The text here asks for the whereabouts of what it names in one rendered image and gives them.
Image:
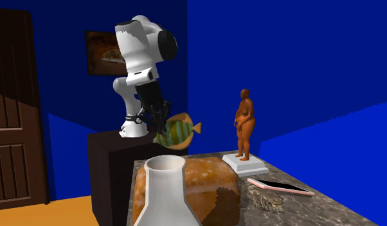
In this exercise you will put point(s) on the dark framed wall picture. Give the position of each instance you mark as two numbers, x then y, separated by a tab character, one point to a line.
99	56

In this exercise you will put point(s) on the green striped orange fish toy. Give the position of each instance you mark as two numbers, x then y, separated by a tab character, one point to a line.
178	133

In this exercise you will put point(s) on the pink tablet black screen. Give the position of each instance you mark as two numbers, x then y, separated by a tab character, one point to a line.
281	187

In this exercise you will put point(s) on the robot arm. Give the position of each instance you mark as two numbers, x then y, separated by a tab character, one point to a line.
138	47

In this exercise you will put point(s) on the white vase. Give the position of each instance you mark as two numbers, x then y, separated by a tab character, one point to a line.
165	194

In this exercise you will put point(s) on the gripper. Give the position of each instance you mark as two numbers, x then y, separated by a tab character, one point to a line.
149	94

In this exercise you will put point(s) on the dark brown wooden door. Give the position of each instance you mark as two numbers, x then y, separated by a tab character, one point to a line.
15	125

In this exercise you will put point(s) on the brown bread loaf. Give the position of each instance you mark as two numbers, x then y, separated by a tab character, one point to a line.
209	187

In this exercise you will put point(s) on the grey brown rock lump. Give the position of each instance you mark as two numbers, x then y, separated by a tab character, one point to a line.
265	200

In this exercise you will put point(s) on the brown human figure white base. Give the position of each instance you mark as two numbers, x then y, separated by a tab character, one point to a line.
245	125

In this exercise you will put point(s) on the dark robot stand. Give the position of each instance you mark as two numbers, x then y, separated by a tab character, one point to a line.
101	175

